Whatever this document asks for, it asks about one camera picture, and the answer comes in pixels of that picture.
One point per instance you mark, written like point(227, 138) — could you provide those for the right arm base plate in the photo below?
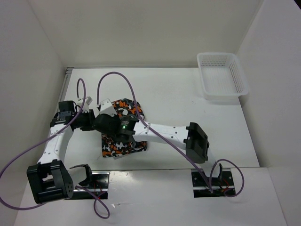
point(219, 186)

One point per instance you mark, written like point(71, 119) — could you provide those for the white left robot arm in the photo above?
point(49, 179)

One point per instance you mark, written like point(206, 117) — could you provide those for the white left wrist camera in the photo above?
point(83, 104)

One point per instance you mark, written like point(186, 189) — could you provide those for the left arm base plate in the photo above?
point(98, 185)

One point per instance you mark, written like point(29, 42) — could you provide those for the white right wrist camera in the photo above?
point(106, 107)

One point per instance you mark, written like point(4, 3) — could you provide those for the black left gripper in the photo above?
point(90, 116)

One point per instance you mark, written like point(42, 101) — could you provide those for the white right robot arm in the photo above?
point(130, 134)

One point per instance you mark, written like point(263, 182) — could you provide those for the white perforated plastic basket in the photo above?
point(222, 76)

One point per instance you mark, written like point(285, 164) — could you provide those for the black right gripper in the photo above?
point(111, 117)

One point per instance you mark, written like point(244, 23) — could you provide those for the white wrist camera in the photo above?
point(106, 107)
point(83, 104)

